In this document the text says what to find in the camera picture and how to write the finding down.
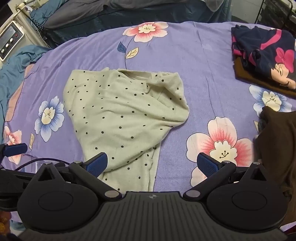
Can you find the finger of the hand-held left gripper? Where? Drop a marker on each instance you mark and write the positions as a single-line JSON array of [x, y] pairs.
[[15, 149]]

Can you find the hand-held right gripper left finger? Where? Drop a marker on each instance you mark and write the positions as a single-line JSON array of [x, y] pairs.
[[97, 163]]

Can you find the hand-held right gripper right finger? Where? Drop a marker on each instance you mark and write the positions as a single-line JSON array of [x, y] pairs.
[[207, 164]]

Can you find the green polka dot shirt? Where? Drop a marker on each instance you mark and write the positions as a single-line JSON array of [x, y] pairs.
[[115, 115]]

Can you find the dark brown garment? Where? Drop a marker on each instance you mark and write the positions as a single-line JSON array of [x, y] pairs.
[[277, 139]]

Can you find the teal blue blanket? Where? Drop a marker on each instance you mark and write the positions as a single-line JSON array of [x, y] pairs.
[[13, 67]]

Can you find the purple floral bedsheet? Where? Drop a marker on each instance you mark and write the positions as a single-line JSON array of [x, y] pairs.
[[203, 76]]

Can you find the brown folded garment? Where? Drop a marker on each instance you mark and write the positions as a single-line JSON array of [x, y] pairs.
[[245, 74]]

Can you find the white machine with control panel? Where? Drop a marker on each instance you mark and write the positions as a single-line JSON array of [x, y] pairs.
[[9, 34]]

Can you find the navy cartoon print garment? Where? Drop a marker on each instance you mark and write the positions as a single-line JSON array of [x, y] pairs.
[[254, 44]]

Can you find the grey pillow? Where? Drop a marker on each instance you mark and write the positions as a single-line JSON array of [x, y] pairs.
[[76, 16]]

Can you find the dark blue blanket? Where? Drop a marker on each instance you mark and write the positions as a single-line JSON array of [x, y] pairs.
[[161, 14]]

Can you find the black metal rack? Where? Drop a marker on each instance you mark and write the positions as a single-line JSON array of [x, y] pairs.
[[272, 14]]

